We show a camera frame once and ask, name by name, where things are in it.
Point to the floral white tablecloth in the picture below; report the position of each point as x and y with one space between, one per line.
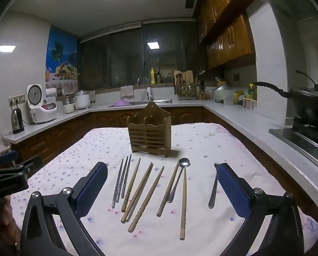
201 144

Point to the translucent plastic pitcher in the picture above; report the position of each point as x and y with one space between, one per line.
229 98

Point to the metal spoon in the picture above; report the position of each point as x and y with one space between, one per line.
185 162

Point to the wall outlet strip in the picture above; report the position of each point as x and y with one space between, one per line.
16 100

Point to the yellow detergent bottle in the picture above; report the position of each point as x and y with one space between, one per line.
153 76

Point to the paper towel roll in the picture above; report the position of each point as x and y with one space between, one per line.
51 93

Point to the row of spice jars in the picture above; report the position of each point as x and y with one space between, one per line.
249 104

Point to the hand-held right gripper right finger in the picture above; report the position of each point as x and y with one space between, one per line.
233 189

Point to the yellow capped oil bottle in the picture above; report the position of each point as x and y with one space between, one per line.
252 92

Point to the chrome kitchen faucet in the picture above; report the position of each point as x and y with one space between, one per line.
149 93

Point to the small white cooker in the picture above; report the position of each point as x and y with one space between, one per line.
81 101

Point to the dark wall socket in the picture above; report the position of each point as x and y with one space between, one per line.
236 77

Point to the dish rack with utensils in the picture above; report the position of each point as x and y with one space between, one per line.
187 92

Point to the white speckled kitchen countertop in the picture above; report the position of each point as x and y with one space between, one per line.
241 122

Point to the white red rice cooker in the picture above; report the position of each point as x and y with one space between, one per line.
45 109

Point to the dark wooden chopstick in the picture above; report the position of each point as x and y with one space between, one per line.
141 189

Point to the steel kitchen sink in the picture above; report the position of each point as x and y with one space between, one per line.
159 101

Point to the steel gas stove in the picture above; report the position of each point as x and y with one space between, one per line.
295 136

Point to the tropical fruit wall poster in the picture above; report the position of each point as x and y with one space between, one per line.
63 58

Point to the white dish cloth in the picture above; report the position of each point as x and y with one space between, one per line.
126 92

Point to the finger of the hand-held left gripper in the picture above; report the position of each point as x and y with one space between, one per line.
8 156
29 165

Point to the yellow container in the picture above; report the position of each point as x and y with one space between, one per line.
239 96

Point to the wooden utensil holder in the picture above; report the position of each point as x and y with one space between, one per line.
148 138

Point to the metal fork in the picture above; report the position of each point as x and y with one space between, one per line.
213 194

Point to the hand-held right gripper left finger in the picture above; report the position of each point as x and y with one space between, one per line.
92 189

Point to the wooden knife block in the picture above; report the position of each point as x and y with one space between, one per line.
202 92

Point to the purple plastic lid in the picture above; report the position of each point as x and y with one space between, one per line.
121 103

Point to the small lidded jar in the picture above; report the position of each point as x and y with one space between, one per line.
68 108

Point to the person's left hand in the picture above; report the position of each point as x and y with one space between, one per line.
5 218

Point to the wooden cutting board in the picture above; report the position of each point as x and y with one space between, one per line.
185 75

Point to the dark bottle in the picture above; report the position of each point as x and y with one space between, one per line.
158 77

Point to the dark kitchen window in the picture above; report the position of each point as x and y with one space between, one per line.
127 58

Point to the wooden upper cabinets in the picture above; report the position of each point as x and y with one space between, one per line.
225 18

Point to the steel electric kettle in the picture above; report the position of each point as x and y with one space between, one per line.
16 121

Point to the ceiling vent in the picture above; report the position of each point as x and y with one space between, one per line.
190 3

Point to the metal pot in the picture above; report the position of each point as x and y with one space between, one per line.
218 92

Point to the black wok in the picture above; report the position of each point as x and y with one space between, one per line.
308 105

